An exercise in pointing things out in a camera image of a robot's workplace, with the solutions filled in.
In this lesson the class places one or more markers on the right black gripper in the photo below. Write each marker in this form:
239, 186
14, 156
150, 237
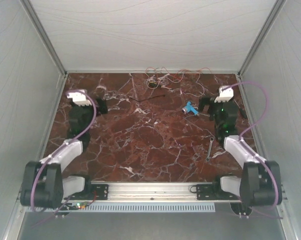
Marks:
203, 101

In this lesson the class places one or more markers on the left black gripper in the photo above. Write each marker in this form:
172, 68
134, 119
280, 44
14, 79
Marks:
103, 108

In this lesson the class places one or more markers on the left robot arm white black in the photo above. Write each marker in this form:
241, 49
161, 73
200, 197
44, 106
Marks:
43, 184

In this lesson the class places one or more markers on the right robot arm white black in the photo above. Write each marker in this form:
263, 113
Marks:
260, 180

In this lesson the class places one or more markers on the black zip tie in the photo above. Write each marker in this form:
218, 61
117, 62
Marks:
146, 99

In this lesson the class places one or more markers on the blue plastic connector tool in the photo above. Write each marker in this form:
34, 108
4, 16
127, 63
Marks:
189, 108

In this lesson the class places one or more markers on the silver wrench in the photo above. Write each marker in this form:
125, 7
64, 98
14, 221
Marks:
211, 141

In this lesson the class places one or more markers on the black screwdriver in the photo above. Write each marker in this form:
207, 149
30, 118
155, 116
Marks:
242, 111

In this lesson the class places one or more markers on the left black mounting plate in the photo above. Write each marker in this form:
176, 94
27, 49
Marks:
98, 192

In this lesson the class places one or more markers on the black mounting plate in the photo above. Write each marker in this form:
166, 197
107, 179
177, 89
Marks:
203, 192
98, 192

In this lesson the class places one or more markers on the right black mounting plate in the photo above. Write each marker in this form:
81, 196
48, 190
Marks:
203, 192

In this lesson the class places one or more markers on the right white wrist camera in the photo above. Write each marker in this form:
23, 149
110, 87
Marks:
226, 93

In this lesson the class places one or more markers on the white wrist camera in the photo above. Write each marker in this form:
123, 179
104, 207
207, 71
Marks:
226, 93
78, 97

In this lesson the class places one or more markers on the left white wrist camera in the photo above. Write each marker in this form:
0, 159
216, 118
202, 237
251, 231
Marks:
78, 97

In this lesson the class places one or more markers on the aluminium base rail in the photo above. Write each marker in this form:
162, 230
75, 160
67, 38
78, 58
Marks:
156, 191

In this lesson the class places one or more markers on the grey slotted cable duct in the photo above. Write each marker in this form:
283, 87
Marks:
142, 207

